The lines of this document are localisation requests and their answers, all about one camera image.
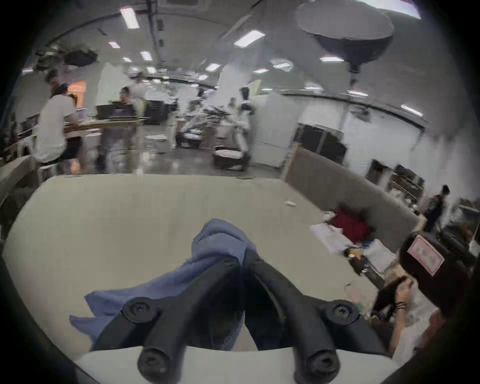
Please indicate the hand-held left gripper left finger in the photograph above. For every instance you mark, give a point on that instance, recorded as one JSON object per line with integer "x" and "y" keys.
{"x": 210, "y": 292}

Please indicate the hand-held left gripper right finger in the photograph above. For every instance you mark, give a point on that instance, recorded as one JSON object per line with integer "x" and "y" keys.
{"x": 285, "y": 296}

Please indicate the blue cloth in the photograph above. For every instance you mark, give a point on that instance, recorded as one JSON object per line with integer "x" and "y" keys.
{"x": 217, "y": 240}

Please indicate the white paper sheet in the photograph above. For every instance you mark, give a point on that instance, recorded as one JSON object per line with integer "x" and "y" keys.
{"x": 330, "y": 236}

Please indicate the red cushion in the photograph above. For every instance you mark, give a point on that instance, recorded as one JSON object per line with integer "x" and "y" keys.
{"x": 350, "y": 225}

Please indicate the bed with beige sheet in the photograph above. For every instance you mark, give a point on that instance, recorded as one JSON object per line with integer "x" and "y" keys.
{"x": 150, "y": 210}

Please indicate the white bag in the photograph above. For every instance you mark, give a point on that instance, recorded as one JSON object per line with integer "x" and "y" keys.
{"x": 380, "y": 257}

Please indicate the grey padded headboard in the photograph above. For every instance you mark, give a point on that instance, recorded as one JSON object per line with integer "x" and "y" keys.
{"x": 337, "y": 180}

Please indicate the white robot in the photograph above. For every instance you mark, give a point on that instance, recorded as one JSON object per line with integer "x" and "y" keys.
{"x": 245, "y": 108}

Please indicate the table with laptops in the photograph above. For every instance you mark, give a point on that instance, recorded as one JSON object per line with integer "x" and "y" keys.
{"x": 112, "y": 122}

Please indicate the softbox lamp on stand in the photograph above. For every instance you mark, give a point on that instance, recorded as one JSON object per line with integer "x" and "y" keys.
{"x": 345, "y": 22}

